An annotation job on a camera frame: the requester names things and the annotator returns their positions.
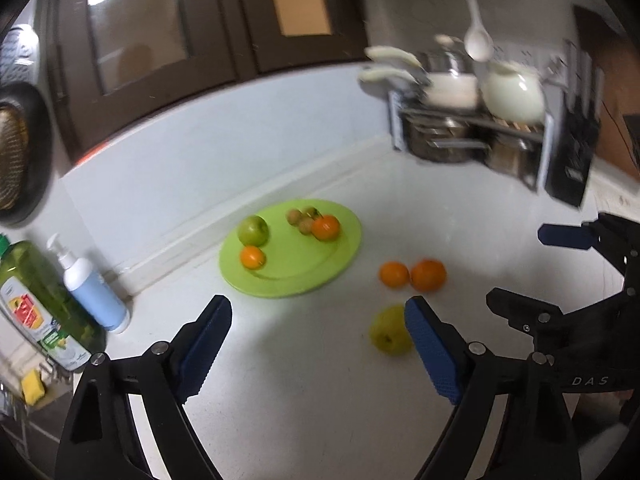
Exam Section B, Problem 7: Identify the large yellow-green pear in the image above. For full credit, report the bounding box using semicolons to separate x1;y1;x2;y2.
369;304;413;356

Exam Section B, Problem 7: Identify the large orange with stem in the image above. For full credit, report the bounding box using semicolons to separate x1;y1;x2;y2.
311;214;341;242

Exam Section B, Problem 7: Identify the small orange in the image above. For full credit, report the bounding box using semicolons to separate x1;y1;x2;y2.
240;245;267;271

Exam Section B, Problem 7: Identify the brown kiwi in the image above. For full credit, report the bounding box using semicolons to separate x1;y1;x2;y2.
286;209;303;226
297;217;314;235

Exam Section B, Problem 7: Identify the yellow sponge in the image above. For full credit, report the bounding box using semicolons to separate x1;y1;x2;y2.
21;370;46;406

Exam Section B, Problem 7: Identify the black knife block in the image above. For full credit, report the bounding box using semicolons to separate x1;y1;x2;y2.
544;39;604;208

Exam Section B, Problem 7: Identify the medium orange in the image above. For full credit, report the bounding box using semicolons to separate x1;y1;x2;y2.
410;259;448;292

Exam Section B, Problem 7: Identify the white blue pump bottle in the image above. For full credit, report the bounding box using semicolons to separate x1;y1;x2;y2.
47;234;131;334

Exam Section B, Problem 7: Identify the stainless steel pot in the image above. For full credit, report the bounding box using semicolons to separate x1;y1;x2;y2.
404;116;489;164

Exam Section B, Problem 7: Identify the white teapot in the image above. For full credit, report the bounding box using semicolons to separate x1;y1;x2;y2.
480;61;546;126

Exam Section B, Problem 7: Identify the green dish soap bottle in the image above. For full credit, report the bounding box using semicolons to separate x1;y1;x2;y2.
1;235;106;372

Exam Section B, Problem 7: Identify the small orange mandarin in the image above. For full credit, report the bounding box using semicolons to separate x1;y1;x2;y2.
378;261;410;289

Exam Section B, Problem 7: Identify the metal dish rack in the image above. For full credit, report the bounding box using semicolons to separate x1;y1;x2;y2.
388;90;554;192

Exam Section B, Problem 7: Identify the cream saucepan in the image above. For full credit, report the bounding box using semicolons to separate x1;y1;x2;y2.
358;67;480;113

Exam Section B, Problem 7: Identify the white ladle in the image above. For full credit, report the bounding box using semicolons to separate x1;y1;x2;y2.
463;0;494;63

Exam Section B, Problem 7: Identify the small green persimmon on plate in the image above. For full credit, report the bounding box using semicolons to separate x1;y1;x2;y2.
303;207;321;219

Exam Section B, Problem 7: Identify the green apple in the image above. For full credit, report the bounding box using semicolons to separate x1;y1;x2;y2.
236;214;270;247

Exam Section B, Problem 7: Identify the hanging metal strainer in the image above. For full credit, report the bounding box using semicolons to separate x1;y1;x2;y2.
0;104;28;210

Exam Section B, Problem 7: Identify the cream pan upper handle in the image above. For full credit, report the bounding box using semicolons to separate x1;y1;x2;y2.
363;46;425;72

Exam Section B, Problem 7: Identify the dark wooden window frame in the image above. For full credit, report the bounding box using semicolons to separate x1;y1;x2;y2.
38;0;368;162

